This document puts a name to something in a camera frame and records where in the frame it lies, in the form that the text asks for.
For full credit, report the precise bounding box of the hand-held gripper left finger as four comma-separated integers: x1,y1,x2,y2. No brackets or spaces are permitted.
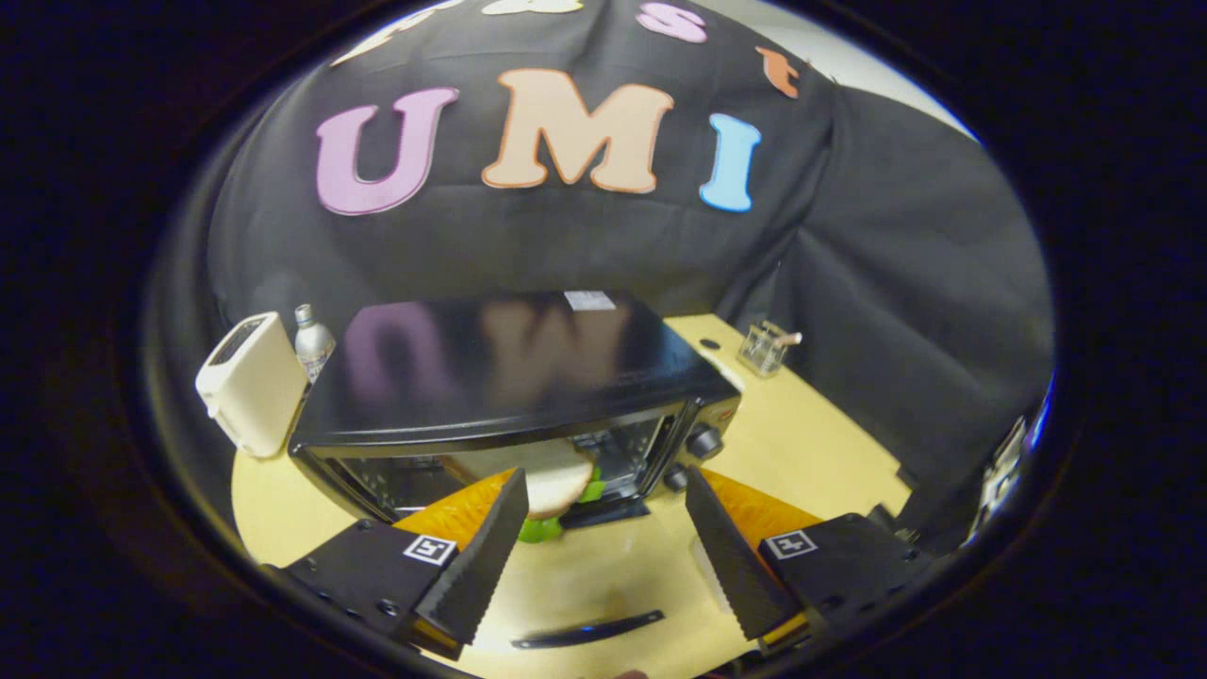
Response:
283,469,531,661

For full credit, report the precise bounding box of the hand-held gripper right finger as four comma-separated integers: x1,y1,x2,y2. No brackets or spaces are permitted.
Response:
685,465,934,652

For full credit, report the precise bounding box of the lettuce sandwich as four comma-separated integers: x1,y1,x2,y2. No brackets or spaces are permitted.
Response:
438,439,606,545

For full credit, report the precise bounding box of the black toaster oven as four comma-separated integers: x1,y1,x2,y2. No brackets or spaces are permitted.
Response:
288,290,743,650

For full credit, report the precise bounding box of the white pop-up toaster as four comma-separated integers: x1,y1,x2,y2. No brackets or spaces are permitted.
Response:
195,312,309,459

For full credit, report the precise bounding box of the small silver bottle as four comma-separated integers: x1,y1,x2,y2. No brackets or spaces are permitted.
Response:
293,304,337,383

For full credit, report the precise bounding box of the black backdrop cloth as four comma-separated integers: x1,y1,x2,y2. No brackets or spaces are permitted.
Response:
141,0,1055,557

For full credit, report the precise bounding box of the wire mesh basket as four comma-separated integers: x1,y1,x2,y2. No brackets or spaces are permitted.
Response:
737,321,803,378

